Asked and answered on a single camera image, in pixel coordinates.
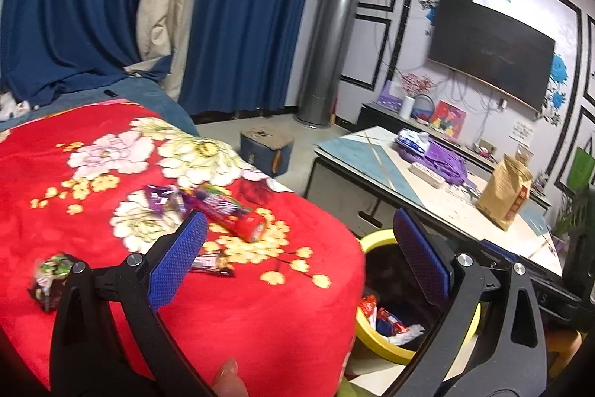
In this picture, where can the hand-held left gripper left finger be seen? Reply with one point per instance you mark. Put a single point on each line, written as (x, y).
(179, 257)

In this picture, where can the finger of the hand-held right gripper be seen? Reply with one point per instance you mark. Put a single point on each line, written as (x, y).
(544, 271)

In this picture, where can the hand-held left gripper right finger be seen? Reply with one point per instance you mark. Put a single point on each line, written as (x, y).
(420, 257)

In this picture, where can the yellow trash bin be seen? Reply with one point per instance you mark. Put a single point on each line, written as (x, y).
(376, 239)

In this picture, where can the person's left hand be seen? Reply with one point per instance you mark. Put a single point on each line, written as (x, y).
(230, 380)

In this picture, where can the dark bar wrapper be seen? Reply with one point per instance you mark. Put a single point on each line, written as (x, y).
(211, 264)

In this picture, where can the green potted plant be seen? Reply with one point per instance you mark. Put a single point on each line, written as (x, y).
(568, 215)

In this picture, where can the purple snack wrapper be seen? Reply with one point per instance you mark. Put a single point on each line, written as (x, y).
(160, 197)

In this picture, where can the red purple candy tube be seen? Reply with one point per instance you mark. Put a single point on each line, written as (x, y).
(232, 215)

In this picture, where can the blue red snack wrapper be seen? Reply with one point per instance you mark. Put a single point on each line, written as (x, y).
(390, 320)

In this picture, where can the red white snack wrapper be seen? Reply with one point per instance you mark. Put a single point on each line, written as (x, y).
(367, 308)

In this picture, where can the white pink wrapper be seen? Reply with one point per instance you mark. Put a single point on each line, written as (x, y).
(406, 334)

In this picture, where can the brown paper bag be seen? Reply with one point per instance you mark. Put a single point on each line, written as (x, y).
(504, 192)

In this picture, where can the green bag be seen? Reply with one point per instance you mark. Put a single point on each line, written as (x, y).
(583, 167)

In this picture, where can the red floral blanket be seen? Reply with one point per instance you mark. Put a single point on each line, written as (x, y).
(93, 215)

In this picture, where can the purple bag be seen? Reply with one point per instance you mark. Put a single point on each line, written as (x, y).
(446, 162)

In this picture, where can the tissue pack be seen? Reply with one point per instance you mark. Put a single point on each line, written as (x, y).
(411, 141)

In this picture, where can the white and blue coffee table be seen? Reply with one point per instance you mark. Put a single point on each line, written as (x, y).
(362, 150)

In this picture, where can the blue storage stool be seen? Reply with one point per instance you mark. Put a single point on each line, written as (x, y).
(260, 155)

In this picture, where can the dark green snack wrapper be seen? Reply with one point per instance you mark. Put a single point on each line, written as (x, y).
(49, 280)

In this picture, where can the colourful picture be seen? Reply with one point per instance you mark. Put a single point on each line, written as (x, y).
(448, 115)

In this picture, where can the round ornament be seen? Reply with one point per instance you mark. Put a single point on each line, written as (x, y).
(424, 111)

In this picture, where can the white vase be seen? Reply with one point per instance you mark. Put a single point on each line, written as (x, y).
(406, 107)

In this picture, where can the purple box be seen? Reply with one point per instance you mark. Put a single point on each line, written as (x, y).
(388, 97)

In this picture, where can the blue bed cover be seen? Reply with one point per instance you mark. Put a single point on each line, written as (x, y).
(153, 94)

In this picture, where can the white fabric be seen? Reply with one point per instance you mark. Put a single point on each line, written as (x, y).
(11, 106)

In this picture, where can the silver tower air conditioner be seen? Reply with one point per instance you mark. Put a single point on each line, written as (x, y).
(325, 53)

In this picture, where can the dark blue curtain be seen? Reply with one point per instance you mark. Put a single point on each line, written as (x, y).
(246, 6)
(69, 6)

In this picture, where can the white wall paper sheet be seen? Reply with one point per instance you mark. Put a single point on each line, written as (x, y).
(522, 132)

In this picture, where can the black wall television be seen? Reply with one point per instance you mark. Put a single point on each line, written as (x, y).
(488, 48)

